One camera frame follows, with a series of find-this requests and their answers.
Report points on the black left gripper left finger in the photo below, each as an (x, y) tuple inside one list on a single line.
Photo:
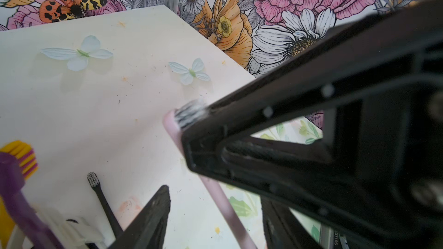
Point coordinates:
[(148, 229)]

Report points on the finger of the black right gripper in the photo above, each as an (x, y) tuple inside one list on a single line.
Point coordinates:
[(349, 133)]

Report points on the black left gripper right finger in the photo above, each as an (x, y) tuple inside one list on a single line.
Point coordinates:
[(282, 230)]

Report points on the pink toothbrush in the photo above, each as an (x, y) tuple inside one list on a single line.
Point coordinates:
[(175, 122)]

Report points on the yellow toothbrush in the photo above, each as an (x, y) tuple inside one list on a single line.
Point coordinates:
[(7, 225)]

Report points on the purple toothbrush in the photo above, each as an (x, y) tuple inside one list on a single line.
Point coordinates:
[(18, 163)]

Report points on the cream toothbrush holder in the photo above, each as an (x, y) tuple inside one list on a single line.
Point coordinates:
[(74, 233)]

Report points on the black toothbrush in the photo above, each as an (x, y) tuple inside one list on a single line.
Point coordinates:
[(94, 182)]

